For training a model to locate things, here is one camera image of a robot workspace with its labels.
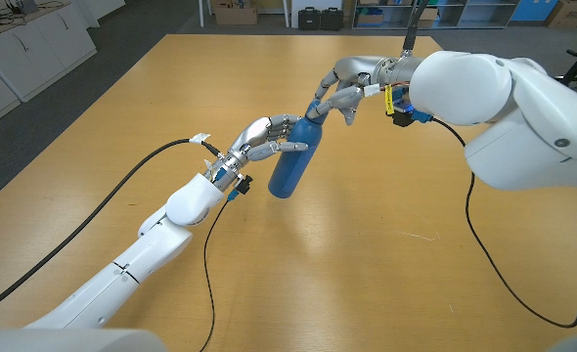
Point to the blue panel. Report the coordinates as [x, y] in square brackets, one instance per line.
[533, 10]

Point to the brown cardboard box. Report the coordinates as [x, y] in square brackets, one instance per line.
[569, 13]
[235, 14]

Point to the black hard case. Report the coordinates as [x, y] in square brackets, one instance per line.
[309, 19]
[332, 19]

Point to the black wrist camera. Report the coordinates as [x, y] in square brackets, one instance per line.
[403, 119]
[244, 185]

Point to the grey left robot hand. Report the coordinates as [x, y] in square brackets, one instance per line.
[254, 134]

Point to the small cardboard box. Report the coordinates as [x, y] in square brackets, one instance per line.
[432, 17]

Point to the white table frame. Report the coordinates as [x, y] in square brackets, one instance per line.
[201, 14]

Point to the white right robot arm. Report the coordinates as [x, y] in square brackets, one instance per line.
[464, 88]

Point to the white low cabinet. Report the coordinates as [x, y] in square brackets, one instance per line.
[34, 54]

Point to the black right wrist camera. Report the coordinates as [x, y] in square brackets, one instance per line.
[403, 119]

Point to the blue bottle cap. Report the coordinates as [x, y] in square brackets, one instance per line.
[320, 118]

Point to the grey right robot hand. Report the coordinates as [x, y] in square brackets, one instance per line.
[352, 68]

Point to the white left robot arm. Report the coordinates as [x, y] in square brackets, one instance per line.
[156, 244]

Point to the grey metal shelf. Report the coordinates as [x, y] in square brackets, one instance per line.
[479, 23]

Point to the blue metal bottle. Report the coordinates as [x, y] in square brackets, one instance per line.
[293, 166]

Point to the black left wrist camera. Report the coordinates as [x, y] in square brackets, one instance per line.
[244, 185]

